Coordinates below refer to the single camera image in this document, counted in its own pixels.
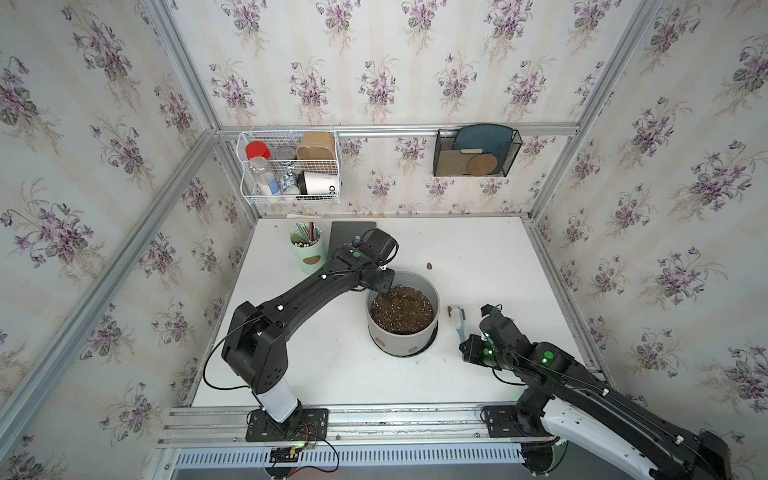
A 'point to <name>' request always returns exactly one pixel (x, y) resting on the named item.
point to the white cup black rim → (317, 182)
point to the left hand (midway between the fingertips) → (389, 285)
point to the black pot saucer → (430, 342)
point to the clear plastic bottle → (262, 178)
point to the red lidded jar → (257, 149)
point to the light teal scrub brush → (460, 325)
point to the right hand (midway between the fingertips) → (461, 347)
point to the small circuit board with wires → (281, 455)
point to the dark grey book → (343, 232)
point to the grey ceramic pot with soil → (405, 320)
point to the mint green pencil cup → (308, 242)
